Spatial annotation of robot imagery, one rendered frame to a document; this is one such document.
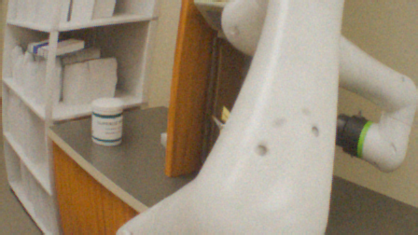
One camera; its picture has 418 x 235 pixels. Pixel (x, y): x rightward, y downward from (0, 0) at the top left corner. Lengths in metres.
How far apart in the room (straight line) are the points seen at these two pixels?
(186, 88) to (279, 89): 1.11
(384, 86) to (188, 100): 0.81
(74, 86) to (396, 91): 1.74
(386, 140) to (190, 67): 0.77
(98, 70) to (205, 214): 2.08
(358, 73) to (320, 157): 0.48
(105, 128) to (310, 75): 1.38
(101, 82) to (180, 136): 0.96
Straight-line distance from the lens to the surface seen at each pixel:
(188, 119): 1.55
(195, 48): 1.50
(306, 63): 0.44
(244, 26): 0.72
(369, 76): 0.88
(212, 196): 0.35
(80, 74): 2.33
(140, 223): 0.47
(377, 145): 0.99
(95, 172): 1.59
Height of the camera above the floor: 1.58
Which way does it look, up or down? 17 degrees down
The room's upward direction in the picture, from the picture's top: 6 degrees clockwise
